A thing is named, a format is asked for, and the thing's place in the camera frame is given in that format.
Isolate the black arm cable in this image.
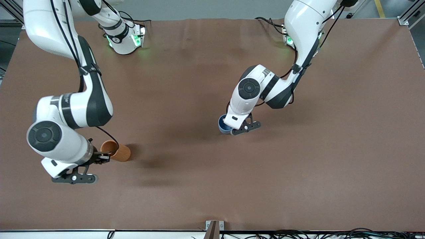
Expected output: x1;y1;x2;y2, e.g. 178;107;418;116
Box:
50;0;120;156
280;0;348;107

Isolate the aluminium frame rail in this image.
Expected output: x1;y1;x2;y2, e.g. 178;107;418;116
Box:
397;0;425;69
0;0;26;28

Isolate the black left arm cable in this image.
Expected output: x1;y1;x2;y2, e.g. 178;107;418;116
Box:
280;0;348;107

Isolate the black left base cable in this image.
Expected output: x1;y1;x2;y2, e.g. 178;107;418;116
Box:
255;16;287;36

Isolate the black base cable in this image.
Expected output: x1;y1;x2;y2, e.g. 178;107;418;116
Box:
118;11;152;26
255;16;287;36

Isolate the black right base cable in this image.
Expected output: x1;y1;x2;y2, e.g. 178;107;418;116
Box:
118;11;152;26

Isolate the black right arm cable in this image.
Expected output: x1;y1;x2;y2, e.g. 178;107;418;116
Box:
50;0;120;156

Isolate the stand leg with black foot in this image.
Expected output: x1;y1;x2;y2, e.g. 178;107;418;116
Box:
345;0;366;19

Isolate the brown table mat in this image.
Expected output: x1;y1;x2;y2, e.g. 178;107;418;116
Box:
0;17;425;232

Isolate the orange cup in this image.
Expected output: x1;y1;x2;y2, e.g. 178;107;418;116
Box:
100;140;131;163

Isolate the aluminium post with bracket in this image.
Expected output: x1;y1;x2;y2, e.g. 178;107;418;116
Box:
205;220;224;239

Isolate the blue cup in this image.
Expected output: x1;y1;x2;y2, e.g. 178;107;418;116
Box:
218;114;235;135

